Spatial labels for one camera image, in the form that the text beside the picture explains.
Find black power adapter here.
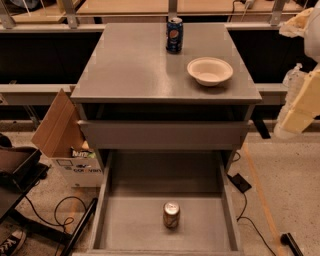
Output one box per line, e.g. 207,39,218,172
231,174,252,193

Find snack bag in box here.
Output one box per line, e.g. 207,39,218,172
72,149,96,159

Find black floor cable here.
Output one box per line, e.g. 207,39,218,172
24,195,88,256

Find closed grey top drawer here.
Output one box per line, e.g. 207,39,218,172
78,120,249,150

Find black bar on floor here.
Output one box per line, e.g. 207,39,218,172
280,233,304,256

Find open grey middle drawer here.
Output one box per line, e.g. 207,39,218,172
72,150,244,256

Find grey drawer cabinet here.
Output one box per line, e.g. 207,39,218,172
71,23,261,166

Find orange soda can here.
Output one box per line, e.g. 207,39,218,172
163,201,180,229

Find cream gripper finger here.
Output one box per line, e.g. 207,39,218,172
279,7,314,38
281,69,320,134

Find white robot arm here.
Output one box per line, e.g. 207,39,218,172
274,4,320,138

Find clear sanitizer bottle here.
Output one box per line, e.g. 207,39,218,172
273,63,306,139

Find white paper bowl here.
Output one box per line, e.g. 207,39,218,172
187,57,233,87

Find blue Pepsi can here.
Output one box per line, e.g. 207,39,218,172
166,17,183,54

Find open cardboard box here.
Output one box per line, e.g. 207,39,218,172
32,90,103,187

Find black and white sneaker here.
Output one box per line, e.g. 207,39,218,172
0,230,26,256

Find black adapter cable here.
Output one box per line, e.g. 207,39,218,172
236,191,278,256

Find black cart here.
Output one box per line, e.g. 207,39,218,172
0,147,98,256

